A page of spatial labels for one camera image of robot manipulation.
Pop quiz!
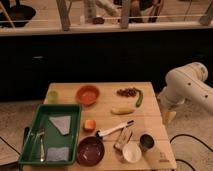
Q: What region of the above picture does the orange fruit toy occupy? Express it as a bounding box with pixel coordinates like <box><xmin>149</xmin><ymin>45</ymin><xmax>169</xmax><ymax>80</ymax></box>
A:
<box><xmin>83</xmin><ymin>119</ymin><xmax>96</xmax><ymax>132</ymax></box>

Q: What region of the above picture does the grey cloth upper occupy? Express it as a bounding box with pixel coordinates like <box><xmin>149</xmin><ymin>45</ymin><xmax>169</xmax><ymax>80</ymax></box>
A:
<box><xmin>49</xmin><ymin>116</ymin><xmax>71</xmax><ymax>135</ymax></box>

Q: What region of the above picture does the red orange bowl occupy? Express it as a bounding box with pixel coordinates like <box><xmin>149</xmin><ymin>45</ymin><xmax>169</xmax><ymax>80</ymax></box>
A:
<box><xmin>76</xmin><ymin>85</ymin><xmax>100</xmax><ymax>106</ymax></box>

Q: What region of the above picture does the green plastic tray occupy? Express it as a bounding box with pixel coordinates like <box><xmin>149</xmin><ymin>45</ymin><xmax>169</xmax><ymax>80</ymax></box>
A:
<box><xmin>19</xmin><ymin>104</ymin><xmax>81</xmax><ymax>166</ymax></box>

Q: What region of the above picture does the striped cloth bundle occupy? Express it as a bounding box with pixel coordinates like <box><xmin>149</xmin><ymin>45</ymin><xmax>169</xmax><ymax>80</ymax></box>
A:
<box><xmin>114</xmin><ymin>127</ymin><xmax>132</xmax><ymax>151</ymax></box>

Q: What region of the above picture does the white cup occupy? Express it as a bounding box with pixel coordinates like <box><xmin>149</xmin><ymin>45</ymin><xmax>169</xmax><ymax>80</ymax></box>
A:
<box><xmin>122</xmin><ymin>142</ymin><xmax>142</xmax><ymax>163</ymax></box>

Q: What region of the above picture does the metal utensil in tray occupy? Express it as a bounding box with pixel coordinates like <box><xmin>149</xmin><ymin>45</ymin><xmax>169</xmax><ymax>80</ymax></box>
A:
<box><xmin>40</xmin><ymin>132</ymin><xmax>45</xmax><ymax>162</ymax></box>

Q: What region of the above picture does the green cucumber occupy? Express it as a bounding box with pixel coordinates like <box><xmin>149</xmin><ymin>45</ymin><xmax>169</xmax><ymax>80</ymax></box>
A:
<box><xmin>135</xmin><ymin>89</ymin><xmax>143</xmax><ymax>108</ymax></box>

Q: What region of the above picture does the yellow banana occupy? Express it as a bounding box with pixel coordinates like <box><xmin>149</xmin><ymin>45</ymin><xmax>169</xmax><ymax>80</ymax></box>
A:
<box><xmin>111</xmin><ymin>107</ymin><xmax>135</xmax><ymax>115</ymax></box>

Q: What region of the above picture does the grey cloth lower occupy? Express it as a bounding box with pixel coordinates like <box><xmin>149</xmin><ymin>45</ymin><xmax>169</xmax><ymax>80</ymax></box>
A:
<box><xmin>46</xmin><ymin>147</ymin><xmax>69</xmax><ymax>161</ymax></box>

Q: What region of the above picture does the green cup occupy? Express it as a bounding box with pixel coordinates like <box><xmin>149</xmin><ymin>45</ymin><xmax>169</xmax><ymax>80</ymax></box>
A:
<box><xmin>46</xmin><ymin>91</ymin><xmax>59</xmax><ymax>104</ymax></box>

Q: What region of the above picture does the white handled brush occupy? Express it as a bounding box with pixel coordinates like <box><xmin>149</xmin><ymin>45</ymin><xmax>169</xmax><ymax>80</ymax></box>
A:
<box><xmin>95</xmin><ymin>120</ymin><xmax>134</xmax><ymax>139</ymax></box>

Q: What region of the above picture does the dark maroon bowl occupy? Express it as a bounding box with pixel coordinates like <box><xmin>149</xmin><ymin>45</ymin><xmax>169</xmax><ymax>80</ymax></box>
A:
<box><xmin>76</xmin><ymin>136</ymin><xmax>105</xmax><ymax>166</ymax></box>

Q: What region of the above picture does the grey cloth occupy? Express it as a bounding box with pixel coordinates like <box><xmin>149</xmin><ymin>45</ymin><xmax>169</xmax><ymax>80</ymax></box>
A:
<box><xmin>49</xmin><ymin>116</ymin><xmax>71</xmax><ymax>135</ymax></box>
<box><xmin>46</xmin><ymin>147</ymin><xmax>69</xmax><ymax>161</ymax></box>

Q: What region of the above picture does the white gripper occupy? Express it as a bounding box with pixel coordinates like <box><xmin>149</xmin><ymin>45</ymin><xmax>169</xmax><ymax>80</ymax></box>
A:
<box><xmin>157</xmin><ymin>87</ymin><xmax>176</xmax><ymax>125</ymax></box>

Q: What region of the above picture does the black cable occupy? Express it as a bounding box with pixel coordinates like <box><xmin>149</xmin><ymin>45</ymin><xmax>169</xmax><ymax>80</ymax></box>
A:
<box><xmin>169</xmin><ymin>133</ymin><xmax>213</xmax><ymax>171</ymax></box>

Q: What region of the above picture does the dark metal can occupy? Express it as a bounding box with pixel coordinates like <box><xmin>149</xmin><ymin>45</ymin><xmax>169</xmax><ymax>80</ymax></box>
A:
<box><xmin>139</xmin><ymin>134</ymin><xmax>155</xmax><ymax>152</ymax></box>

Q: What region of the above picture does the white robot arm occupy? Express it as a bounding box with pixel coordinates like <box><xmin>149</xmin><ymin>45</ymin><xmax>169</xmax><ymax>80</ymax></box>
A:
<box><xmin>157</xmin><ymin>62</ymin><xmax>213</xmax><ymax>125</ymax></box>

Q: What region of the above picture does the brown grape bunch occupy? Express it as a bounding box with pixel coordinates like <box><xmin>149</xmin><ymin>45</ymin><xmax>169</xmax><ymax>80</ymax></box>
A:
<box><xmin>117</xmin><ymin>88</ymin><xmax>137</xmax><ymax>97</ymax></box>

